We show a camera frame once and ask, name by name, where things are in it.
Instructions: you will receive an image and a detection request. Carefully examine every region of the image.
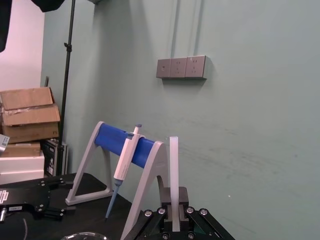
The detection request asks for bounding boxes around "pale wall conduit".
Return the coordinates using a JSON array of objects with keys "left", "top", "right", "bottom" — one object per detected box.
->
[
  {"left": 171, "top": 0, "right": 181, "bottom": 60},
  {"left": 193, "top": 0, "right": 203, "bottom": 58}
]

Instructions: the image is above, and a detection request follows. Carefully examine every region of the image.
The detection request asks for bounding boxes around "white blue pipette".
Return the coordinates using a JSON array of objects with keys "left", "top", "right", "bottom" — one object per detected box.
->
[{"left": 104, "top": 124, "right": 144, "bottom": 223}]

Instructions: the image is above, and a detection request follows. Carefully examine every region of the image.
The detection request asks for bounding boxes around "white stirring rod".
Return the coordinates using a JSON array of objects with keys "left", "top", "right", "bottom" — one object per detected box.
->
[{"left": 169, "top": 135, "right": 181, "bottom": 232}]

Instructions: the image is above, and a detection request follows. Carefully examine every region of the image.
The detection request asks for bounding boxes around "black softbox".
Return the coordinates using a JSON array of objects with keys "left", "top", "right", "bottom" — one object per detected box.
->
[{"left": 33, "top": 0, "right": 66, "bottom": 13}]

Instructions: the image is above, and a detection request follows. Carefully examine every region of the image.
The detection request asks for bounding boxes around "black equipment case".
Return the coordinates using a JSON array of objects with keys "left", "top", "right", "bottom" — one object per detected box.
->
[{"left": 40, "top": 138, "right": 69, "bottom": 178}]

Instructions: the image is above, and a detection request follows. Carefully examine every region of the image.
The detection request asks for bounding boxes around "grey wall switch plate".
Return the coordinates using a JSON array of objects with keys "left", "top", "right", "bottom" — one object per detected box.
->
[{"left": 155, "top": 58, "right": 172, "bottom": 79}]

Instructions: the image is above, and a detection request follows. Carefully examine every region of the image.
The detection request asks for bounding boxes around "grey blue pipette stand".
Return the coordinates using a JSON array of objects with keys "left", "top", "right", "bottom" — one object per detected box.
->
[{"left": 65, "top": 120, "right": 173, "bottom": 240}]

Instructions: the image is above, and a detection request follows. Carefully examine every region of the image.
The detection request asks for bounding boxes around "small white labelled box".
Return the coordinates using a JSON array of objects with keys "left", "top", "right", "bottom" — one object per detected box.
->
[{"left": 0, "top": 133, "right": 11, "bottom": 152}]

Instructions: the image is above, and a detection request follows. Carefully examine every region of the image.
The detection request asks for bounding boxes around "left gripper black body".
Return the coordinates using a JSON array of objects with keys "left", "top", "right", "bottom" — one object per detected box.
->
[{"left": 0, "top": 178, "right": 52, "bottom": 221}]

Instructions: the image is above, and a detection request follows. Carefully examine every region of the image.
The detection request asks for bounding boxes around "grey wall socket plate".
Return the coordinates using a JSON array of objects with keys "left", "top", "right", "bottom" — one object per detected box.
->
[
  {"left": 185, "top": 55, "right": 209, "bottom": 81},
  {"left": 169, "top": 57, "right": 188, "bottom": 78}
]

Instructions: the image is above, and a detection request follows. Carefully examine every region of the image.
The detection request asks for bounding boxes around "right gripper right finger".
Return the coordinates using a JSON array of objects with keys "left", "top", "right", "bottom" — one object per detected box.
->
[{"left": 178, "top": 186, "right": 236, "bottom": 240}]

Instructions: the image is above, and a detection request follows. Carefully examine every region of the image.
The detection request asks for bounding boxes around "white flat box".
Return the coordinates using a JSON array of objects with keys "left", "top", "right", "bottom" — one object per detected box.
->
[{"left": 0, "top": 149, "right": 46, "bottom": 185}]

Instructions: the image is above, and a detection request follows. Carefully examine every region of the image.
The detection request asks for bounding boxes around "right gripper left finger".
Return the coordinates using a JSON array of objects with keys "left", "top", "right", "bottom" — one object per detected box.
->
[{"left": 121, "top": 186, "right": 174, "bottom": 240}]

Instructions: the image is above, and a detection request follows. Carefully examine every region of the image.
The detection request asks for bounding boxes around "black hanging panel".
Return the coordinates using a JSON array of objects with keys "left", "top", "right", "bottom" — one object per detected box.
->
[{"left": 0, "top": 0, "right": 13, "bottom": 54}]

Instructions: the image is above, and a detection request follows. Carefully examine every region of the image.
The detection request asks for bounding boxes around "flat brown cardboard box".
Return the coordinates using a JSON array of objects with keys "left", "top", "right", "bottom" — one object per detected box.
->
[{"left": 0, "top": 141, "right": 42, "bottom": 159}]

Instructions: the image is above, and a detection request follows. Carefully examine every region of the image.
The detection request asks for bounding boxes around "clear glass dish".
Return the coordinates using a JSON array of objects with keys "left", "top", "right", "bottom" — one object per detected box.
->
[{"left": 62, "top": 230, "right": 109, "bottom": 240}]

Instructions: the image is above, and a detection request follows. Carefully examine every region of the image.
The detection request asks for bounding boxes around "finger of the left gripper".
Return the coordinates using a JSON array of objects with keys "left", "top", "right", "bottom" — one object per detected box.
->
[
  {"left": 37, "top": 205, "right": 77, "bottom": 222},
  {"left": 41, "top": 175, "right": 75, "bottom": 190}
]

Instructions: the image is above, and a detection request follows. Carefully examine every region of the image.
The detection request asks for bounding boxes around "black table cloth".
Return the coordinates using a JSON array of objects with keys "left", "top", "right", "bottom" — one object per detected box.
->
[{"left": 0, "top": 171, "right": 151, "bottom": 240}]

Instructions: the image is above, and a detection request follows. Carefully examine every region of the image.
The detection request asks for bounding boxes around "large open cardboard box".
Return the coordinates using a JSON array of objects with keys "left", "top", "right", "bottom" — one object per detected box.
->
[{"left": 0, "top": 86, "right": 62, "bottom": 145}]

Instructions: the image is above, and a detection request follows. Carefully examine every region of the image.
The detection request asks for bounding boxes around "black light stand pole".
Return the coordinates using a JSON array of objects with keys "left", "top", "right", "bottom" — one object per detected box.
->
[{"left": 55, "top": 0, "right": 77, "bottom": 176}]

